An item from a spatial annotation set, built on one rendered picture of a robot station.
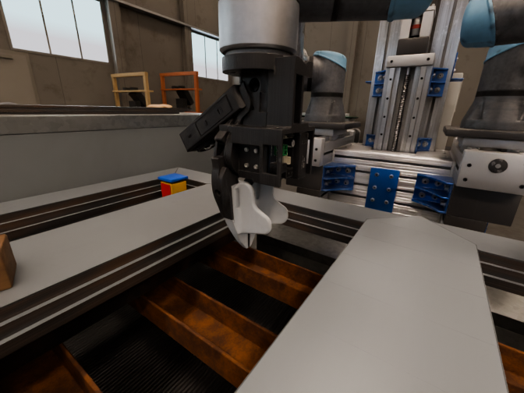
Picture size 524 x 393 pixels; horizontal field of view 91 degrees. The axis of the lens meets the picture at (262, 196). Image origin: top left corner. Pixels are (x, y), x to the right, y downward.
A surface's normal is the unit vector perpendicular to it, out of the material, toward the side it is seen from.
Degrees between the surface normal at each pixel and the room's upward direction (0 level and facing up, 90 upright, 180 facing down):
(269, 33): 90
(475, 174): 90
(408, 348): 0
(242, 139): 90
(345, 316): 0
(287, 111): 90
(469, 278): 0
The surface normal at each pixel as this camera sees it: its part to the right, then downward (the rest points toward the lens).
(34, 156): 0.82, 0.20
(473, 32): -0.63, 0.68
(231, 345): 0.02, -0.95
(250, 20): -0.10, 0.32
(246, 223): -0.57, 0.30
